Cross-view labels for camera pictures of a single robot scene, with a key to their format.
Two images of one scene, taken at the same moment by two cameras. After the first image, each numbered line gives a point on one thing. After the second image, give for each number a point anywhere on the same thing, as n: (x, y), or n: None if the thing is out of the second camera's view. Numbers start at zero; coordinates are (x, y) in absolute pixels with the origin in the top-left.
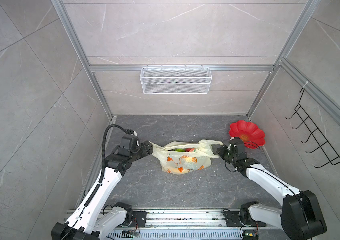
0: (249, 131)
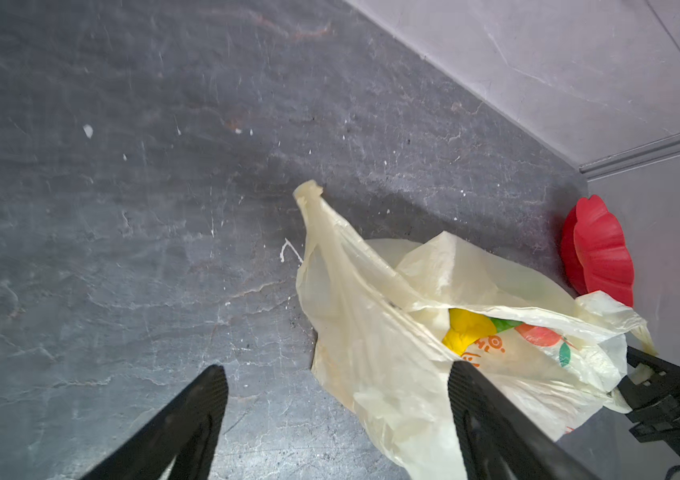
0: (595, 249)
